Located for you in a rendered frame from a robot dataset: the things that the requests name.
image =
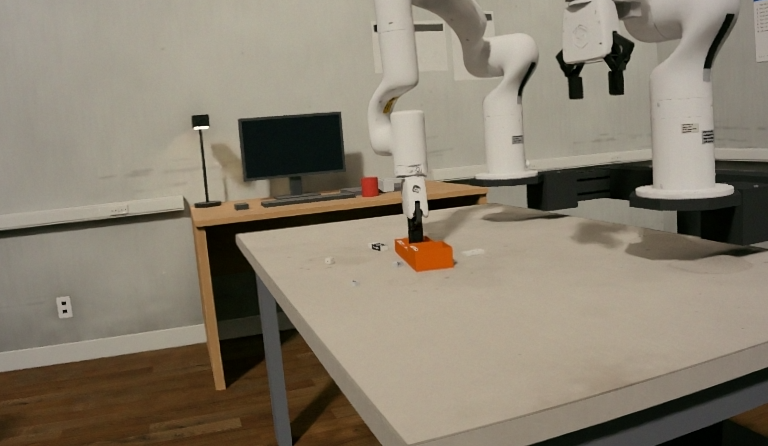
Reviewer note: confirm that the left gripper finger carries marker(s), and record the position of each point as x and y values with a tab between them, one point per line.
575	83
617	64

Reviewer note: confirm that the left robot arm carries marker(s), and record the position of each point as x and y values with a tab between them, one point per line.
682	130

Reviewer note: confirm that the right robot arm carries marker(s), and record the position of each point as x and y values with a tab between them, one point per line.
402	134

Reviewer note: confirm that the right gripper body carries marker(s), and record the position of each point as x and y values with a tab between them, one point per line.
414	189

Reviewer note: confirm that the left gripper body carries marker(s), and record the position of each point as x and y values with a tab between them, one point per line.
587	30

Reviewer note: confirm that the orange open-top bin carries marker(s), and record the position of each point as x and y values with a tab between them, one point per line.
425	256

